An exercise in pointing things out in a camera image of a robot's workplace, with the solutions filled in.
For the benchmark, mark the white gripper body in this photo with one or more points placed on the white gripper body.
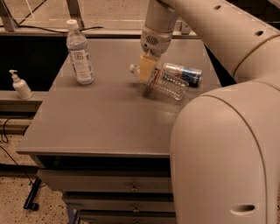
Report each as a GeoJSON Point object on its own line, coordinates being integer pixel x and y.
{"type": "Point", "coordinates": [156, 41]}

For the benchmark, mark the yellow foam padded gripper finger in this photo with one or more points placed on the yellow foam padded gripper finger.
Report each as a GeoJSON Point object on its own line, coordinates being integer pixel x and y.
{"type": "Point", "coordinates": [147, 64]}

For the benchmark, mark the clear red label water bottle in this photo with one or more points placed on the clear red label water bottle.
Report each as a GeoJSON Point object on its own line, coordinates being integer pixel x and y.
{"type": "Point", "coordinates": [165, 83]}

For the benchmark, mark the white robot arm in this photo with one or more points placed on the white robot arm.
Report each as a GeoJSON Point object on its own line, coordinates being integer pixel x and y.
{"type": "Point", "coordinates": [225, 144]}

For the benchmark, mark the white label water bottle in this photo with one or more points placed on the white label water bottle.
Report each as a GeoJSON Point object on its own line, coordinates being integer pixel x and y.
{"type": "Point", "coordinates": [77, 46]}

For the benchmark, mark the white pump lotion bottle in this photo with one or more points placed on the white pump lotion bottle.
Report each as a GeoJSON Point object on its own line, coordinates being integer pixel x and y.
{"type": "Point", "coordinates": [20, 86]}

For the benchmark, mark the blue silver energy drink can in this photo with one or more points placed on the blue silver energy drink can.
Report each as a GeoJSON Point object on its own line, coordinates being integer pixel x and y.
{"type": "Point", "coordinates": [190, 75]}

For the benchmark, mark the grey drawer cabinet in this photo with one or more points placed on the grey drawer cabinet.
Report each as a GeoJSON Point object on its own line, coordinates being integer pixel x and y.
{"type": "Point", "coordinates": [105, 146]}

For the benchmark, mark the grey metal railing frame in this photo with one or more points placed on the grey metal railing frame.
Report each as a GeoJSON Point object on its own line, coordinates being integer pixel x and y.
{"type": "Point", "coordinates": [96, 18]}

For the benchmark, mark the black metal foot bracket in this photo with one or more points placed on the black metal foot bracket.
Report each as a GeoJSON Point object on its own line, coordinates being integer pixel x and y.
{"type": "Point", "coordinates": [29, 203]}

